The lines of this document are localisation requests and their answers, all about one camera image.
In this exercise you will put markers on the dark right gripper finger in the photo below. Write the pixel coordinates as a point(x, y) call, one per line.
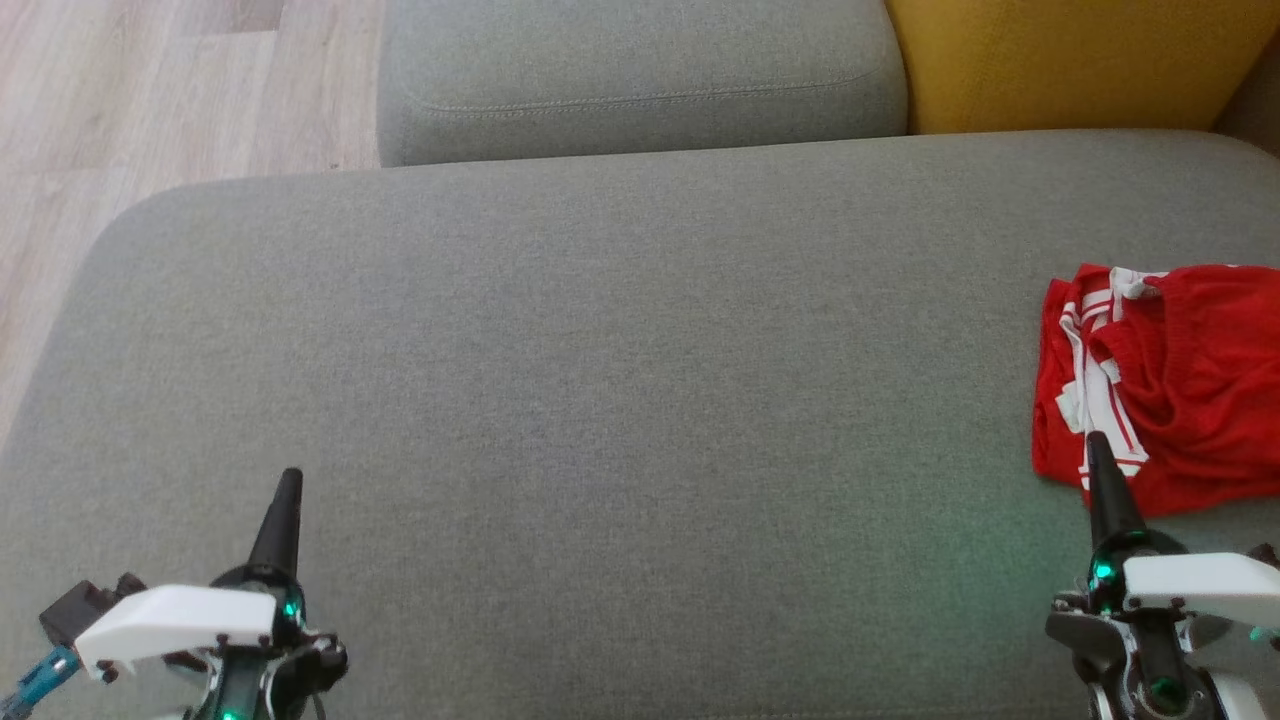
point(1110, 500)

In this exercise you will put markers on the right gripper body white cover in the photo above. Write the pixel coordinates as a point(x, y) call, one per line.
point(1190, 590)

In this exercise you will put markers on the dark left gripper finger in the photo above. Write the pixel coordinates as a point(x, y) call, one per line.
point(280, 530)

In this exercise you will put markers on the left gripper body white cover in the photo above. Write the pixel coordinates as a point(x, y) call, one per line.
point(170, 620)

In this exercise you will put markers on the red jersey with striped trim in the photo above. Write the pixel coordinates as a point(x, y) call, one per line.
point(1052, 450)

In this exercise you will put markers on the red mesh shorts white band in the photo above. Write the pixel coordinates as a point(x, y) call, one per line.
point(1210, 370)

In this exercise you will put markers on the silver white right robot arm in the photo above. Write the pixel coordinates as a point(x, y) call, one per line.
point(1245, 700)

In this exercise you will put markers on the large grey sofa seat cushion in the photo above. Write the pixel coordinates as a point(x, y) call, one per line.
point(600, 420)

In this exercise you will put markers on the yellow sofa backrest cushion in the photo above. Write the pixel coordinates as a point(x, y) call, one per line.
point(1070, 60)

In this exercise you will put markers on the grey sofa back cushion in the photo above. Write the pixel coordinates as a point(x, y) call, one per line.
point(640, 75)

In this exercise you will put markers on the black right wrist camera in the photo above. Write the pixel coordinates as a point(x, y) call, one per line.
point(1265, 557)

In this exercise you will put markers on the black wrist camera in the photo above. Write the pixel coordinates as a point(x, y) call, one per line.
point(1265, 557)
point(75, 605)

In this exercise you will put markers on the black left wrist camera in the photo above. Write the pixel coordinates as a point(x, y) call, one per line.
point(75, 605)

